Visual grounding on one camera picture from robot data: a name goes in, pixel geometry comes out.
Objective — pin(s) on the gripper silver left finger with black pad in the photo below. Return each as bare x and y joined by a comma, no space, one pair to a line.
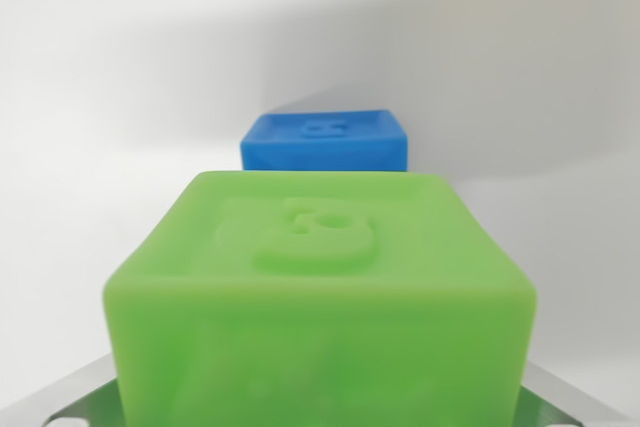
80,399

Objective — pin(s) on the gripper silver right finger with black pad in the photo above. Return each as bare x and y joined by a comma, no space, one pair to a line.
555,402

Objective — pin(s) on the green cube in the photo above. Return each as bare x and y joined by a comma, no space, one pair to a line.
320,307

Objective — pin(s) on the blue cube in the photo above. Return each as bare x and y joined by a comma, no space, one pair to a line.
325,144

